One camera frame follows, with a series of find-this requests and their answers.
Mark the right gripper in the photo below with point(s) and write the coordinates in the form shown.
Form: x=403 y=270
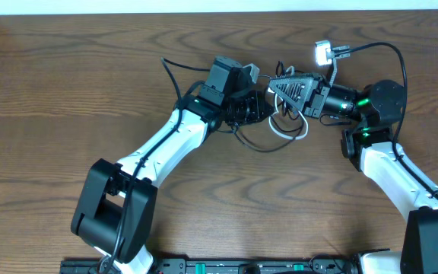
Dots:
x=309 y=90

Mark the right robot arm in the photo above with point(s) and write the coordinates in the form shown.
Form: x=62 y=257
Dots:
x=371 y=147

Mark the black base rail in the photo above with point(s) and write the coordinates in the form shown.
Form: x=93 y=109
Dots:
x=318 y=264

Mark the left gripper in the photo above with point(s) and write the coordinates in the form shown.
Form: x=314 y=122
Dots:
x=250 y=107

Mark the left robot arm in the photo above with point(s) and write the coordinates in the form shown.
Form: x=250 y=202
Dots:
x=116 y=207

